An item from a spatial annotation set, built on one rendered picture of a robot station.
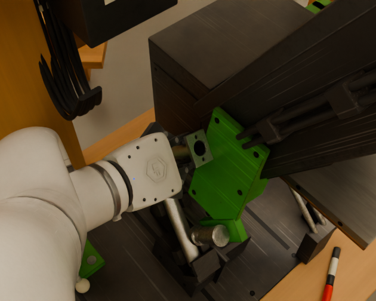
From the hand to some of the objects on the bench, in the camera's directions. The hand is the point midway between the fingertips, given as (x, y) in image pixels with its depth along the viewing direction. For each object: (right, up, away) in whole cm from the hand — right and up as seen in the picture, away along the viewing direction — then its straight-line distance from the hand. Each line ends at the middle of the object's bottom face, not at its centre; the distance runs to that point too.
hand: (187, 150), depth 76 cm
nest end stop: (+3, -25, +16) cm, 30 cm away
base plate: (+10, -12, +31) cm, 34 cm away
